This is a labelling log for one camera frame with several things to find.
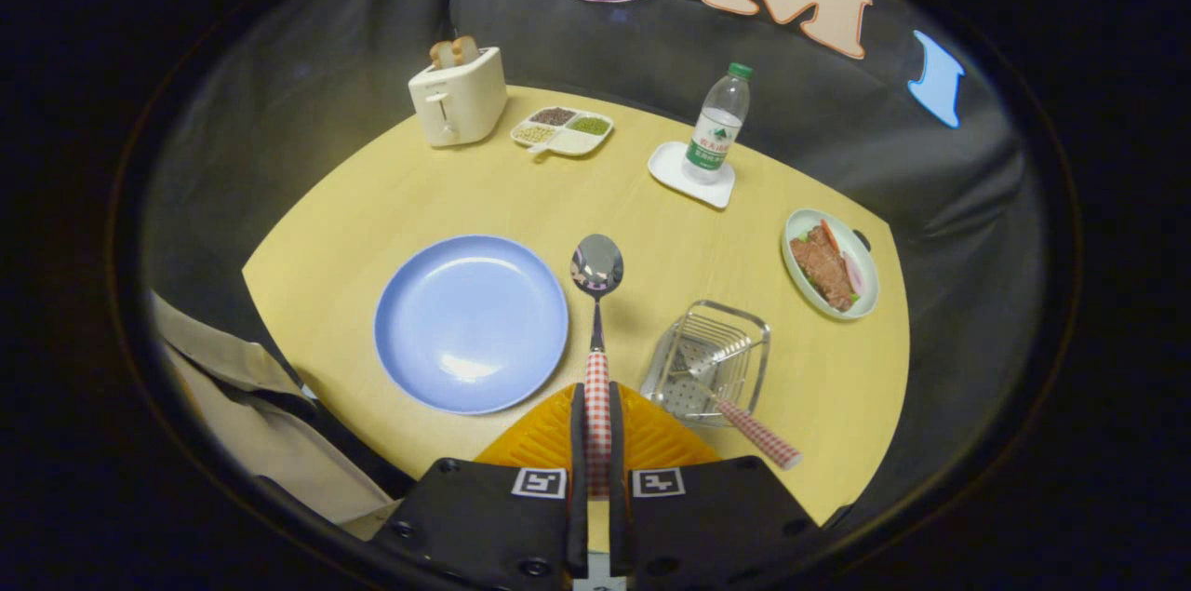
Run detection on metal wire basket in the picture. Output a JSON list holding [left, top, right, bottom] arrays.
[[640, 300, 772, 429]]

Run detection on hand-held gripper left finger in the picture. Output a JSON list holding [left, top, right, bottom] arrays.
[[386, 382, 589, 591]]

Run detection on clear water bottle green cap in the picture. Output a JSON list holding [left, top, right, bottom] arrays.
[[681, 62, 754, 185]]

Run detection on spoon with red checked handle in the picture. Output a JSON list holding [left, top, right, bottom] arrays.
[[569, 234, 625, 499]]

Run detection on fork with red checked handle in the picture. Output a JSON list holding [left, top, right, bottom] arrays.
[[684, 335, 804, 471]]

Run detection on brown meat slices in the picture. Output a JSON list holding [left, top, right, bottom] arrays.
[[790, 223, 857, 311]]

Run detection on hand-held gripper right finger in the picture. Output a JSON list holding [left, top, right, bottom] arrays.
[[608, 382, 824, 591]]

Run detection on blue round plate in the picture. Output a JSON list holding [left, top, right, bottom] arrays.
[[373, 235, 570, 415]]

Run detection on white square coaster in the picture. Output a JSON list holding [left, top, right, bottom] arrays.
[[648, 141, 736, 209]]

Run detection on pale green oval plate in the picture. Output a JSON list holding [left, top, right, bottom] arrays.
[[782, 208, 880, 321]]

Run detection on person's beige clothing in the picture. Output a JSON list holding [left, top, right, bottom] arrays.
[[149, 289, 401, 541]]

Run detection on white divided dish with beans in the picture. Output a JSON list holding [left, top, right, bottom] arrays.
[[510, 106, 615, 157]]

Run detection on cream toaster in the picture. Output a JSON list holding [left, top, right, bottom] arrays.
[[408, 47, 509, 148]]

